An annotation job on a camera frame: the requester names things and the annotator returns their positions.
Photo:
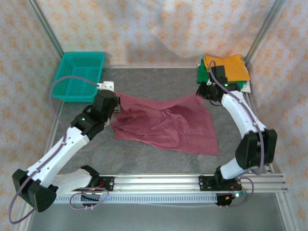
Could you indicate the teal plastic basket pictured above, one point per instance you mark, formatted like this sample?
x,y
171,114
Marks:
x,y
77,74

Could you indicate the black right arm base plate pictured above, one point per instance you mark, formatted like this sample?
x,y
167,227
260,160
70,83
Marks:
x,y
207,184

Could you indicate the aluminium mounting rail beam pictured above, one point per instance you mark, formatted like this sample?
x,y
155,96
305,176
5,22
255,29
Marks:
x,y
156,183

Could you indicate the aluminium table edge rail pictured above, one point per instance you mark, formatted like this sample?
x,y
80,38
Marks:
x,y
56,120
284,209

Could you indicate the black base electronics bracket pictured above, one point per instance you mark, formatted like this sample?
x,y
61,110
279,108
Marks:
x,y
225,201
90,201

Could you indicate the maroon t-shirt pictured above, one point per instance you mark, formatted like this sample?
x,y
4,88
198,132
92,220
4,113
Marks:
x,y
168,125

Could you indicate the folded orange t-shirt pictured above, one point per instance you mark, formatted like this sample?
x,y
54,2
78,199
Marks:
x,y
235,68

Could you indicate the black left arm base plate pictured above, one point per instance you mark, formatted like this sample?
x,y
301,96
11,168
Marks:
x,y
107,183

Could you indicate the folded green t-shirt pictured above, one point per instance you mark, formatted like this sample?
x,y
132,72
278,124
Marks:
x,y
201,75

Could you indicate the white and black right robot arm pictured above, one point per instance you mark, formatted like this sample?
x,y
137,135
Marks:
x,y
235,113

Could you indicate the aluminium frame post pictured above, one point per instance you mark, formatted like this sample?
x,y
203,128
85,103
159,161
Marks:
x,y
264,31
45,26

